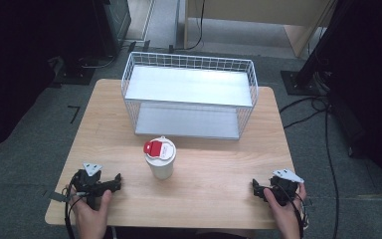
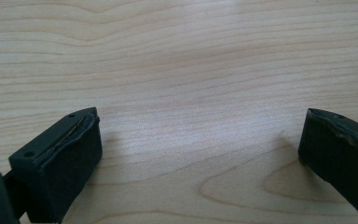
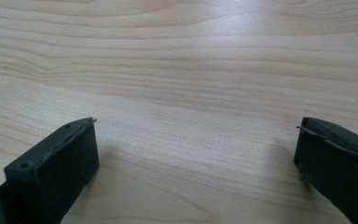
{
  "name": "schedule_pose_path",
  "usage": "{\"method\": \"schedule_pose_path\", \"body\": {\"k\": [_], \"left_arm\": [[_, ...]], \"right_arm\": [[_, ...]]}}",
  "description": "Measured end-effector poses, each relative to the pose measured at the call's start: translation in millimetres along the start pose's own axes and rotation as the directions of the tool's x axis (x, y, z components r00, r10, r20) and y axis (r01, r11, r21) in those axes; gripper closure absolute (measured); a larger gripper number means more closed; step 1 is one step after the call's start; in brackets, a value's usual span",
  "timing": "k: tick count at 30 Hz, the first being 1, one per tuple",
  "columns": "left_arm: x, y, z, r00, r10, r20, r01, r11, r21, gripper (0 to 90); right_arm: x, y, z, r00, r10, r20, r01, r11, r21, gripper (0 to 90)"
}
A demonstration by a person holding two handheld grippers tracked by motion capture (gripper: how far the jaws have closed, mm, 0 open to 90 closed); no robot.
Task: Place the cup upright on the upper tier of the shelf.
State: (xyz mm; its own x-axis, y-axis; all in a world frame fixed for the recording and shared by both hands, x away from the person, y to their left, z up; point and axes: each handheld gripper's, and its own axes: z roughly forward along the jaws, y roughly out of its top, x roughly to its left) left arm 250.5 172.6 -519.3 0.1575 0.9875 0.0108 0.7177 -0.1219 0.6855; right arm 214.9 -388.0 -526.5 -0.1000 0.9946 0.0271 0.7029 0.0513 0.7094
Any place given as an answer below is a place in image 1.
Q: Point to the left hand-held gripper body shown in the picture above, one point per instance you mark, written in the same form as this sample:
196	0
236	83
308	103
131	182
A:
88	184

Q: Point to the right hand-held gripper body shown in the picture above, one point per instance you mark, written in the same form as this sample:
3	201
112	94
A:
285	189

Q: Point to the white cup with red lid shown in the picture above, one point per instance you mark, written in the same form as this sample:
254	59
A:
161	166

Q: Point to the person's right hand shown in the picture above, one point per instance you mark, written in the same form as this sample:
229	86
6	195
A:
288	219

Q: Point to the person's left hand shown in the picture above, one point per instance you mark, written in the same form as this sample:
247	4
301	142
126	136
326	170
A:
91	220

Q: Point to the black flat stand base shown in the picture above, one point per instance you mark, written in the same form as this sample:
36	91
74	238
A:
74	74

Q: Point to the dark curtain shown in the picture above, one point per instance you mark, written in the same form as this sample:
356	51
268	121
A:
13	66
371	83

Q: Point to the black cabinet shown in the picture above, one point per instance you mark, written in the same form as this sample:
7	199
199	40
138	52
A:
114	26

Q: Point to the light wooden furniture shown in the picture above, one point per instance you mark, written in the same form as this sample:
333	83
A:
262	10

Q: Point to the black stand with base plate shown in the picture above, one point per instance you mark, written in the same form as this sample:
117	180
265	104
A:
306	79

